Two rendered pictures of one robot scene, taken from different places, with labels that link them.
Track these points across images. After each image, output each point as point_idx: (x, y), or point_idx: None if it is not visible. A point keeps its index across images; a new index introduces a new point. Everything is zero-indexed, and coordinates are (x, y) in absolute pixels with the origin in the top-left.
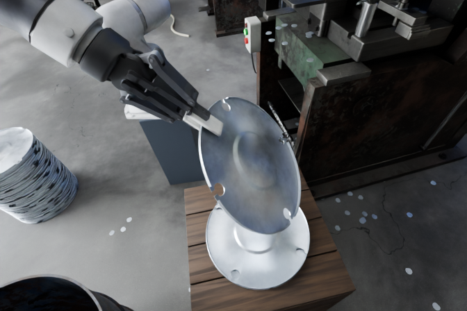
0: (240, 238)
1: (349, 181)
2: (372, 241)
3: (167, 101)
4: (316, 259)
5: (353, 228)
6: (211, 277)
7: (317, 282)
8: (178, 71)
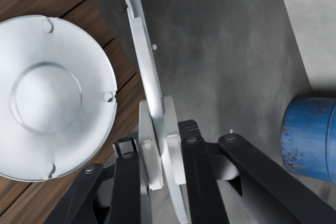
0: (34, 125)
1: None
2: (107, 3)
3: (146, 214)
4: (122, 93)
5: None
6: (17, 193)
7: (128, 116)
8: (305, 186)
